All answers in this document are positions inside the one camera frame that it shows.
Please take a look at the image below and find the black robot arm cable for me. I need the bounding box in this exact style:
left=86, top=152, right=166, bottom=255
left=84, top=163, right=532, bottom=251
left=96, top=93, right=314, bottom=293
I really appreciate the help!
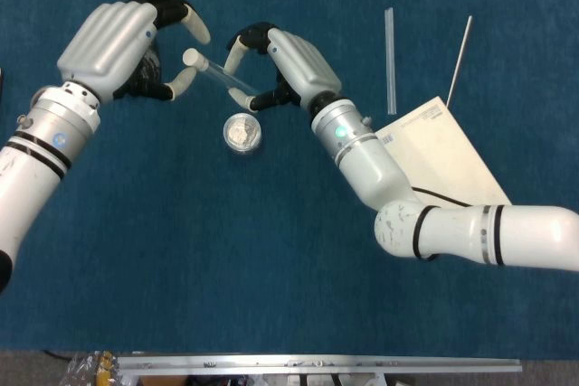
left=409, top=185, right=471, bottom=209

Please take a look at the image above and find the black grey knit glove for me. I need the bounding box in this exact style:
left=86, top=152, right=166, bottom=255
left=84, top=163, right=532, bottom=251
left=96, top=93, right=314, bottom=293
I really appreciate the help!
left=130, top=40, right=163, bottom=89

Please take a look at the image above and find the crumpled clear plastic wrap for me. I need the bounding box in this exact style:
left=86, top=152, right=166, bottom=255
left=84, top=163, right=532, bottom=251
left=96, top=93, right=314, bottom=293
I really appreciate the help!
left=65, top=349, right=119, bottom=386

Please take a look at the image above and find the transparent glass test tube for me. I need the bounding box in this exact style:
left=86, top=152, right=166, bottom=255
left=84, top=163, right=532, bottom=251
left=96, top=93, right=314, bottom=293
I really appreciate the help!
left=198, top=58, right=257, bottom=94

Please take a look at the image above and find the long clear plastic tube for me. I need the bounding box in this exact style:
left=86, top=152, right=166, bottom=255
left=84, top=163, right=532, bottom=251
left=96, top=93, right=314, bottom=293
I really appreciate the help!
left=384, top=7, right=398, bottom=115

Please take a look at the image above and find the thin white stick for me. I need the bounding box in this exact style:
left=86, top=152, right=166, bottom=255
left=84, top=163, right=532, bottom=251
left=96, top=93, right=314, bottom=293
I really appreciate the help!
left=445, top=14, right=473, bottom=108

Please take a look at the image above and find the small clear plastic jar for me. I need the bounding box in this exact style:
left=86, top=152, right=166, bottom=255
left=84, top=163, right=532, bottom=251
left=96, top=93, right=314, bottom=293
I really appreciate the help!
left=222, top=113, right=263, bottom=156

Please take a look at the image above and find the aluminium frame rail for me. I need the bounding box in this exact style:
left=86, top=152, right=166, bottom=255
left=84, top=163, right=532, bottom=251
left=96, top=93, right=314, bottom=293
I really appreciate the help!
left=116, top=353, right=523, bottom=377

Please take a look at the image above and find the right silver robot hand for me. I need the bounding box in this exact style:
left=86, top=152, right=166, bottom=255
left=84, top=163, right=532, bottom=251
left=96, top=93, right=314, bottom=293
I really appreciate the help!
left=224, top=22, right=344, bottom=113

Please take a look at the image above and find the white notebook yellow spine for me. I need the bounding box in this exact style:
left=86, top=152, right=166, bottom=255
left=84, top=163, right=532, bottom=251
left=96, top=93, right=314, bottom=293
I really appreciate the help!
left=375, top=95, right=515, bottom=207

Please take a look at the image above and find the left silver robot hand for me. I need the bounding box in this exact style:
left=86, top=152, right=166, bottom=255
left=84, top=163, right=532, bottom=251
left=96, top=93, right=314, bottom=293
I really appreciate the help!
left=57, top=0, right=212, bottom=106

